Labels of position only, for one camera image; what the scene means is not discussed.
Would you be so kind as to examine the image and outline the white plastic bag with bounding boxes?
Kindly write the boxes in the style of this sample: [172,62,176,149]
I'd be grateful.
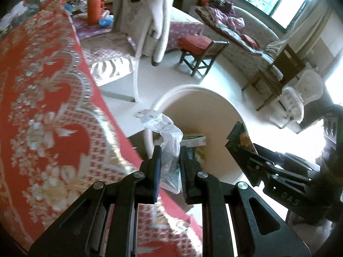
[0,1,29,30]

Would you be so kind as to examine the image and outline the small wooden stool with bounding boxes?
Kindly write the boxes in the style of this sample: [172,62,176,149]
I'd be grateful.
[179,40,230,78]

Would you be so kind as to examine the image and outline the red thermos flask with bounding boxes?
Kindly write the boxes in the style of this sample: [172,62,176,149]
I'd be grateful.
[87,0,105,26]

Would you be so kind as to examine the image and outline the red floral tablecloth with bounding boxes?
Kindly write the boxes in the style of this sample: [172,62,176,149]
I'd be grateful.
[0,0,204,257]

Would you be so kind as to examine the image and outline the red stool cushion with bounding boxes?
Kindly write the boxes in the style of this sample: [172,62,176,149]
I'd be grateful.
[178,35,213,55]

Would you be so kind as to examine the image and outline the dark green snack wrapper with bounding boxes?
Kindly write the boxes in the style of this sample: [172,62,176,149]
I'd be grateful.
[225,121,259,173]

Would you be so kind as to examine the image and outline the purple floral cloth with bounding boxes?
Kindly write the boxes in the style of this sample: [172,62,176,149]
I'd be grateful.
[72,5,205,52]

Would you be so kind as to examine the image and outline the patterned seat cushion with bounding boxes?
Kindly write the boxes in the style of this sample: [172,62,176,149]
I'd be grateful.
[82,36,134,87]

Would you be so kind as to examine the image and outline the wooden chair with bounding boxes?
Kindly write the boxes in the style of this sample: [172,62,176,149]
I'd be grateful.
[242,44,307,111]

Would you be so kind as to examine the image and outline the beige trash bin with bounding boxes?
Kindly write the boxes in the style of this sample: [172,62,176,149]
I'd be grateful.
[144,84,251,193]

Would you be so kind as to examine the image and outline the white plastic chair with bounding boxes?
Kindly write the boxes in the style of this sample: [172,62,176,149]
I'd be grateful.
[275,70,325,133]

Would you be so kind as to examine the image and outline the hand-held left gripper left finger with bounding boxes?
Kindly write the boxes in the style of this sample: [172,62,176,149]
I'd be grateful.
[28,145,162,257]

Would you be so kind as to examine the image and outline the green white drink carton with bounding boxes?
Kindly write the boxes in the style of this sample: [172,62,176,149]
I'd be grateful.
[182,134,207,148]

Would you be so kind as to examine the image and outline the white coat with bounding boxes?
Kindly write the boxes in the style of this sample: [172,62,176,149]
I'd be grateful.
[118,0,179,66]

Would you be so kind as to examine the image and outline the clear plastic wrapper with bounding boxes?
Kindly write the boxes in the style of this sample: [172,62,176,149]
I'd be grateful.
[133,109,184,194]

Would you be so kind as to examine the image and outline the pink purple clothes pile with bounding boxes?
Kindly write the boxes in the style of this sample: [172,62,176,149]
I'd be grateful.
[206,0,245,33]

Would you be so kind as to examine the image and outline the white floral sofa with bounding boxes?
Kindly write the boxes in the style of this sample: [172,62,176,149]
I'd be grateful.
[189,5,288,86]

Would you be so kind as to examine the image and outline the window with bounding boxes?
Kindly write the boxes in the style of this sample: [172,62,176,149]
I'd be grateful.
[237,0,314,30]

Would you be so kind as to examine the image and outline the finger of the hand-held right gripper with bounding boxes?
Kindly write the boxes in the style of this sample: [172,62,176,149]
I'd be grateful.
[253,144,320,178]
[236,152,279,188]

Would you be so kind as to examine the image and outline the blue plastic bag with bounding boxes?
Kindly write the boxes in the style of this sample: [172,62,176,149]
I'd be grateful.
[99,16,114,28]

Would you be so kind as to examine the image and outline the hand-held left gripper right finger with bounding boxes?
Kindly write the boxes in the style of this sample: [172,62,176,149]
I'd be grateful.
[179,145,311,257]

